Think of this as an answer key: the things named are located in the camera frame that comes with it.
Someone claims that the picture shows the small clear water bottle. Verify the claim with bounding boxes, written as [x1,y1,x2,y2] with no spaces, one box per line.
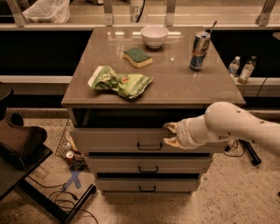
[227,56,241,77]

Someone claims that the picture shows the black floor cables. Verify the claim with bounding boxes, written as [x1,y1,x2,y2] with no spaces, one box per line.
[27,174,100,224]

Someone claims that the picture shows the grey middle drawer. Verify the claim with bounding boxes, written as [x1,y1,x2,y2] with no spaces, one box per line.
[86,156,212,173]

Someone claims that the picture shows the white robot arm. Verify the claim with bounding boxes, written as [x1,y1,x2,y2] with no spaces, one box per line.
[164,101,280,155]

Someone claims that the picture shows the white bowl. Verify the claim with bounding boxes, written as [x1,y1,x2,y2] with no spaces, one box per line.
[141,25,169,49]

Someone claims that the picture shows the green crumpled chip bag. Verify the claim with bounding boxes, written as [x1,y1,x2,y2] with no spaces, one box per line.
[87,66,153,99]

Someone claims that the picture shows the grey bottom drawer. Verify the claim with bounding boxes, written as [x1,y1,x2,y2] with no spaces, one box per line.
[97,178,200,193]

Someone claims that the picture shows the dark robot base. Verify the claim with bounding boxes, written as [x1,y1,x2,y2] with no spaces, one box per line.
[0,82,52,200]

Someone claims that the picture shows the grey drawer cabinet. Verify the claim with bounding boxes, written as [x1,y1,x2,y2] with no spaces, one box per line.
[62,26,244,184]

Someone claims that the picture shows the green yellow sponge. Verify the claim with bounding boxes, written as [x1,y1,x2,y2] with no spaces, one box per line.
[122,47,153,68]

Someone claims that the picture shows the blue silver energy drink can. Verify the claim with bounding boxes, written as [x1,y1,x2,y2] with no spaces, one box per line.
[189,31,211,71]

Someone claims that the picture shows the wire basket with trash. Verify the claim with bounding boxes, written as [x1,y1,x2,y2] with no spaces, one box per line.
[55,120,86,166]

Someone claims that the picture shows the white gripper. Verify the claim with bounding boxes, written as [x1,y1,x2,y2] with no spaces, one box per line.
[163,118,202,150]

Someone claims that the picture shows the black stand leg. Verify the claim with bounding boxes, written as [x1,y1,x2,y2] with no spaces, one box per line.
[18,180,96,224]

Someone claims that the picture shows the clear bottle with yellow liquid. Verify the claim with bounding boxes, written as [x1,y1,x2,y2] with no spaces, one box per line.
[237,56,256,84]

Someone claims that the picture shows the red soda can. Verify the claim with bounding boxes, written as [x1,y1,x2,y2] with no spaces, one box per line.
[66,150,74,165]

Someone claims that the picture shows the white plastic bag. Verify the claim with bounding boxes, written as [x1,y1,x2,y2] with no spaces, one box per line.
[23,0,70,24]

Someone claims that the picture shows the black floor bar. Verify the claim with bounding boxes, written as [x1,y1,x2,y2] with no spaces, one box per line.
[240,140,262,166]

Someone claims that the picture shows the grey top drawer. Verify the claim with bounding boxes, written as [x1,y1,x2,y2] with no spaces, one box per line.
[69,128,228,154]

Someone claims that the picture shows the blue tape cross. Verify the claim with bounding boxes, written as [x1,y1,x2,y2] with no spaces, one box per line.
[63,170,81,189]

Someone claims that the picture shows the grey drawer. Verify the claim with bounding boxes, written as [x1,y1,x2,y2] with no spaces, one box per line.
[69,128,228,154]
[86,156,212,173]
[97,178,200,193]

